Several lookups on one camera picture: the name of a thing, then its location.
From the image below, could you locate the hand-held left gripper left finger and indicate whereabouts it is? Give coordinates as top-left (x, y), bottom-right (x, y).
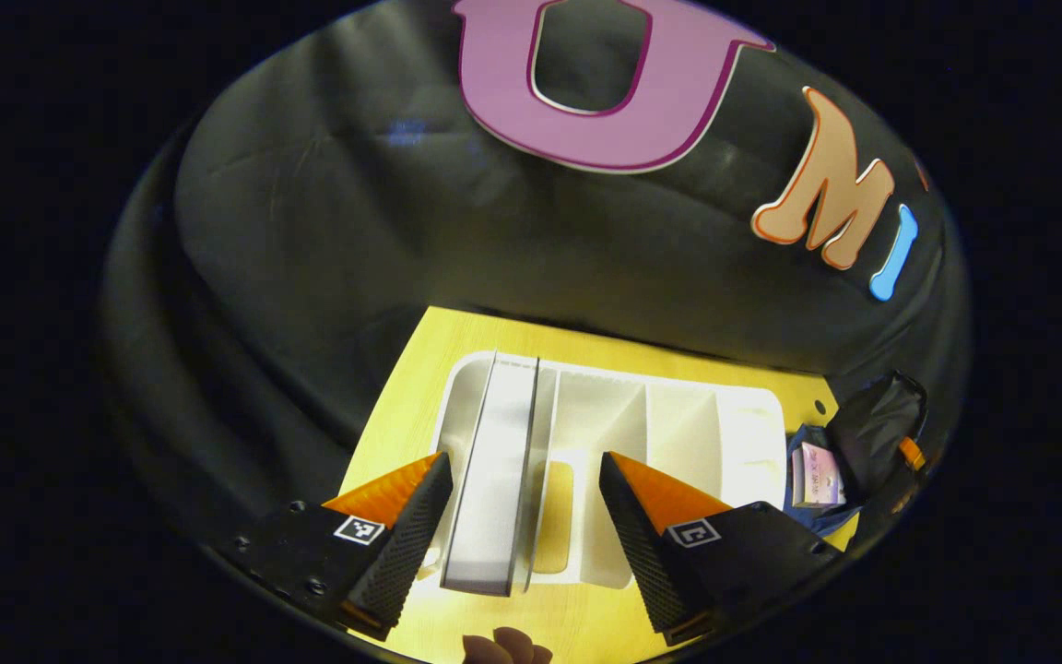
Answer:
top-left (218, 450), bottom-right (454, 642)

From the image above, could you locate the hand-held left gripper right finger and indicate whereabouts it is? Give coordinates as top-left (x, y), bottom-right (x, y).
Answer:
top-left (598, 450), bottom-right (845, 646)

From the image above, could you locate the blue schoolbag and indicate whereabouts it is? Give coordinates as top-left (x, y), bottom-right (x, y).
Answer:
top-left (785, 371), bottom-right (928, 536)

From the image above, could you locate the pink cover book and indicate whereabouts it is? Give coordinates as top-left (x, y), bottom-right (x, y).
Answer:
top-left (789, 443), bottom-right (847, 510)

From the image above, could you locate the dark cover book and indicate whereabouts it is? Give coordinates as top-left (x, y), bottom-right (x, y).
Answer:
top-left (439, 353), bottom-right (541, 598)

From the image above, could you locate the white plastic bookshelf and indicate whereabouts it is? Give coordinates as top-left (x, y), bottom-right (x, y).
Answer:
top-left (420, 349), bottom-right (788, 591)

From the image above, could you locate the black backdrop cloth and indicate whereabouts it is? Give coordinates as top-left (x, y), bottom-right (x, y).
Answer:
top-left (98, 0), bottom-right (970, 573)

